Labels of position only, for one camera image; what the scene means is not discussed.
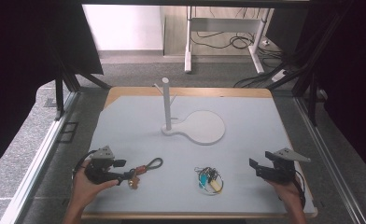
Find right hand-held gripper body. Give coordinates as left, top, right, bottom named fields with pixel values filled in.
left=255, top=147, right=312, bottom=185

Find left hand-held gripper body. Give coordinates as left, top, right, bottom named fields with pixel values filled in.
left=83, top=145, right=124, bottom=185

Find brown leather keychain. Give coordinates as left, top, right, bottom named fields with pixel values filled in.
left=126, top=157, right=164, bottom=190

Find key ring with keys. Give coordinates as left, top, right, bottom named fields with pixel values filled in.
left=193, top=166, right=225, bottom=197

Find white key holder stand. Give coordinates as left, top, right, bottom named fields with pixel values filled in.
left=152, top=77, right=227, bottom=147

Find person's left hand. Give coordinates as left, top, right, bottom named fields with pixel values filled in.
left=73, top=168, right=120, bottom=203

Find person's right hand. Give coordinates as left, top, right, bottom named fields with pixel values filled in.
left=266, top=178, right=305, bottom=213

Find pale grey table mat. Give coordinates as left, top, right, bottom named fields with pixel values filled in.
left=83, top=94, right=317, bottom=216

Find black metal stand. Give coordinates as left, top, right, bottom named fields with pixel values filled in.
left=44, top=27, right=112, bottom=121
left=266, top=8, right=344, bottom=127

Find white power strip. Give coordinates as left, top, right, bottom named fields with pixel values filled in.
left=270, top=68, right=289, bottom=83

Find black curtain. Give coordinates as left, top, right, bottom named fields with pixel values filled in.
left=266, top=0, right=366, bottom=185
left=0, top=0, right=105, bottom=180

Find white board panel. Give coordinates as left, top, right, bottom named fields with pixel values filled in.
left=81, top=4, right=164, bottom=51

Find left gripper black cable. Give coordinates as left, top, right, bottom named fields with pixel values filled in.
left=72, top=149, right=98, bottom=188

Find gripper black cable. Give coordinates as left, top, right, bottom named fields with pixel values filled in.
left=72, top=149, right=98, bottom=188
left=292, top=169, right=307, bottom=209

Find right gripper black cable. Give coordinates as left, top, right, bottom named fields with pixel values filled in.
left=292, top=169, right=307, bottom=209

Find aluminium rail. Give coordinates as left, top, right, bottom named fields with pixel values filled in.
left=292, top=96, right=366, bottom=224
left=0, top=91, right=81, bottom=224

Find black floor cables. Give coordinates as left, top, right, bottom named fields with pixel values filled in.
left=190, top=7, right=301, bottom=89

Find white desk frame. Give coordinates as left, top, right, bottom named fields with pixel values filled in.
left=184, top=6, right=272, bottom=75

